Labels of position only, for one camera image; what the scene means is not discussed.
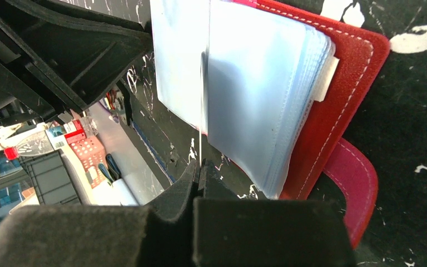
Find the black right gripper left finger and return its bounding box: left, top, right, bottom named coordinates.
left=0, top=161, right=199, bottom=266

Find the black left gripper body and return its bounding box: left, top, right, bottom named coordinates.
left=0, top=1, right=70, bottom=126

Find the red leather card holder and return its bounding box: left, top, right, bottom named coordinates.
left=150, top=1, right=390, bottom=248

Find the clear plastic bottle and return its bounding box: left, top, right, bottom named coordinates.
left=3, top=117, right=98, bottom=160

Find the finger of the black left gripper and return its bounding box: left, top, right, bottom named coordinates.
left=0, top=1, right=153, bottom=108

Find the white credit card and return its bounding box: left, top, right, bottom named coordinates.
left=198, top=52, right=208, bottom=165

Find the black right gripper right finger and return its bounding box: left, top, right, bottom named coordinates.
left=193, top=160, right=356, bottom=266

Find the red perforated basket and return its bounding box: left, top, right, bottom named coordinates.
left=69, top=136, right=107, bottom=189

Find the dark grey crate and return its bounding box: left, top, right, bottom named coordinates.
left=18, top=151, right=82, bottom=205

